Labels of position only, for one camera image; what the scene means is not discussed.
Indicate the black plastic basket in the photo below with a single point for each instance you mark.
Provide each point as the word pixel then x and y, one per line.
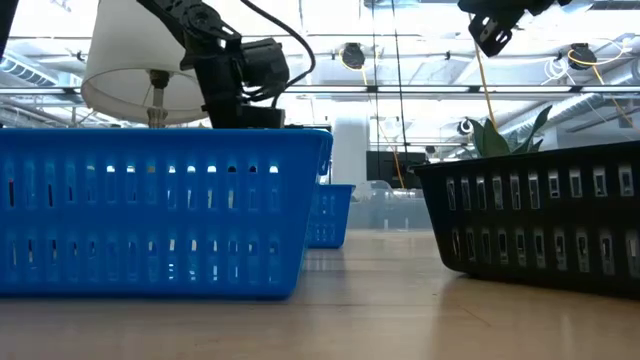
pixel 540 225

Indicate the clear plastic container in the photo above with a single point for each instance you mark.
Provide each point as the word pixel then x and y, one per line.
pixel 390 210

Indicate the white building column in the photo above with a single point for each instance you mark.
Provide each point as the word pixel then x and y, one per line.
pixel 350 150

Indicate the green plant in white pot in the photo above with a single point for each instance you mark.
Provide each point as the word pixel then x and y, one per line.
pixel 492 142

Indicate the blue plastic basket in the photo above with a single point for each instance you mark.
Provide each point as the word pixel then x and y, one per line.
pixel 332 215
pixel 150 210

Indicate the white shade silver table lamp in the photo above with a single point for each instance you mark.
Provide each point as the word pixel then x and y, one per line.
pixel 125 60

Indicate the black monitor screen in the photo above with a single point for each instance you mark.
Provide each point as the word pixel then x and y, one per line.
pixel 385 170

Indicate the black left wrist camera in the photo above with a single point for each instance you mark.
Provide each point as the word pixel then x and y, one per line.
pixel 265 67

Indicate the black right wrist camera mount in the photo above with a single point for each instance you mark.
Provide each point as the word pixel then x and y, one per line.
pixel 495 47

